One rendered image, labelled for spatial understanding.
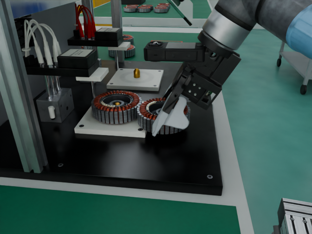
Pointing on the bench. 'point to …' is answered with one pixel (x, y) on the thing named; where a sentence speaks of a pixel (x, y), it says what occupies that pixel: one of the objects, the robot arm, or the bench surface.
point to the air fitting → (51, 112)
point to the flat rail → (34, 6)
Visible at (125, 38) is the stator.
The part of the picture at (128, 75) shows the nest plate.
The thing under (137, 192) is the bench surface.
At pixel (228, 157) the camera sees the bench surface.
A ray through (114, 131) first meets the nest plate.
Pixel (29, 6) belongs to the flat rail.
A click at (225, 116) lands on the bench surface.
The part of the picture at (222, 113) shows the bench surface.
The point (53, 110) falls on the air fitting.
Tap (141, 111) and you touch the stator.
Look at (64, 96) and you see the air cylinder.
